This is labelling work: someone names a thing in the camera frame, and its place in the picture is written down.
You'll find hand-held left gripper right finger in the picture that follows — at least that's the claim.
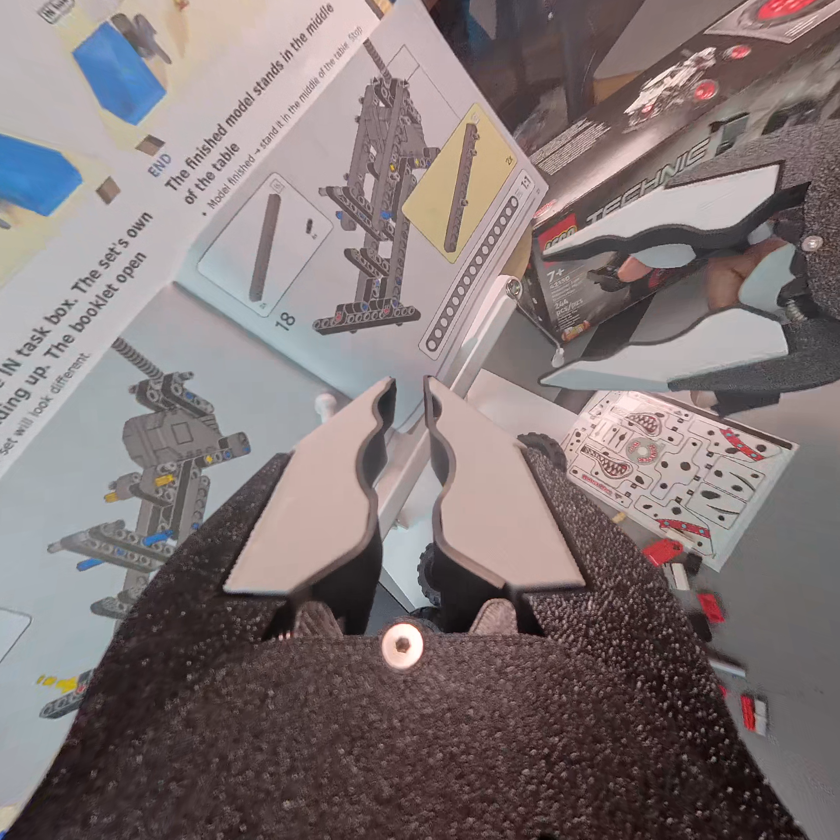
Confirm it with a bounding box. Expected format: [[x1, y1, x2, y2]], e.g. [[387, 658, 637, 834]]
[[422, 374, 588, 603]]

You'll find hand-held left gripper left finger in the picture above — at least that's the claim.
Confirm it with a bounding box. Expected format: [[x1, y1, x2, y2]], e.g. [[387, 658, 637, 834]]
[[222, 376, 399, 619]]

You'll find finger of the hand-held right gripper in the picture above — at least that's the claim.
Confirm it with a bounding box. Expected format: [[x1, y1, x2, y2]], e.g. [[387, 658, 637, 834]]
[[538, 305, 790, 395], [546, 163, 785, 260]]

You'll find grey desk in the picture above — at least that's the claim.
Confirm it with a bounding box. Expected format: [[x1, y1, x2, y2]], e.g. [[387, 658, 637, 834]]
[[558, 367, 840, 840]]

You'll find printed task sheet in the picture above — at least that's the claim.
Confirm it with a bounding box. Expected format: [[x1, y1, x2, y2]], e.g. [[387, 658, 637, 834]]
[[0, 0, 398, 476]]

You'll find person's right hand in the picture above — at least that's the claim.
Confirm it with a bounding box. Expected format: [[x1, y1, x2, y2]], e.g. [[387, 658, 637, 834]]
[[617, 236, 788, 311]]

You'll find toy set box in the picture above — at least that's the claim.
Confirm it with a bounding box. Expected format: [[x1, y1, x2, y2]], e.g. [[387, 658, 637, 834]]
[[512, 0, 840, 345]]

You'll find toy sticker sheet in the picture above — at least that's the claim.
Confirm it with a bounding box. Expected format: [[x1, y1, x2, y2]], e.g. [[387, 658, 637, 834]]
[[564, 390, 798, 572]]

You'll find pile of red white pieces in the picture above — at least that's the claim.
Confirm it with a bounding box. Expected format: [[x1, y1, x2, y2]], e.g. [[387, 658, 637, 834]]
[[617, 512, 772, 736]]

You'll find white book stand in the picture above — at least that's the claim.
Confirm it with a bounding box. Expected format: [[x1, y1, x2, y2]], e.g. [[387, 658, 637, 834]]
[[314, 274, 595, 608]]

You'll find open instruction booklet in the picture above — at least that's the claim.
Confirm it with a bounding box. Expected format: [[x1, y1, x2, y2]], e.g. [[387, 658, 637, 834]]
[[0, 7, 549, 729]]

